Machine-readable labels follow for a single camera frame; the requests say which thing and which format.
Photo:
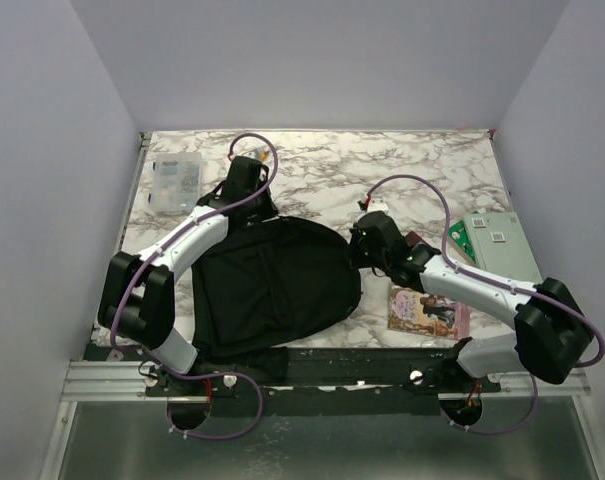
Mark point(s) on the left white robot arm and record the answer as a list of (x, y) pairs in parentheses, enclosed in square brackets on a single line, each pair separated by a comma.
[(138, 298)]

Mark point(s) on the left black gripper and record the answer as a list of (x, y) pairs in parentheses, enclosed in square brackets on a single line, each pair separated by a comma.
[(269, 207)]

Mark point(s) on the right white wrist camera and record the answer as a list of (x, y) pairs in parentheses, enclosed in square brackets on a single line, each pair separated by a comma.
[(377, 205)]

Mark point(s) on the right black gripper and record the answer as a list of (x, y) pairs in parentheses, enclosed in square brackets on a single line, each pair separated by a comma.
[(355, 257)]

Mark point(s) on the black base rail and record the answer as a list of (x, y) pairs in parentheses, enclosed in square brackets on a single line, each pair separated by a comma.
[(416, 374)]

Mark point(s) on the pale green book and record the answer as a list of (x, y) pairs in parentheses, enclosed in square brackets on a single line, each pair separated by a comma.
[(500, 246)]

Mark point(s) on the black student backpack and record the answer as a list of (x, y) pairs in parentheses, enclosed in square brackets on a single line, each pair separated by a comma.
[(271, 283)]

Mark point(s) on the illustrated storybook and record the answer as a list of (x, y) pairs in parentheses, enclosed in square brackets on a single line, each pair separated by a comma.
[(427, 314)]

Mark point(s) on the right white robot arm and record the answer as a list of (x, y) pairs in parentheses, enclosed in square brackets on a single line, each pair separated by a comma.
[(548, 333)]

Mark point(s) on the clear plastic organizer box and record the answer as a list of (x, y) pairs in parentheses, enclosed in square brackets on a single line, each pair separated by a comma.
[(176, 184)]

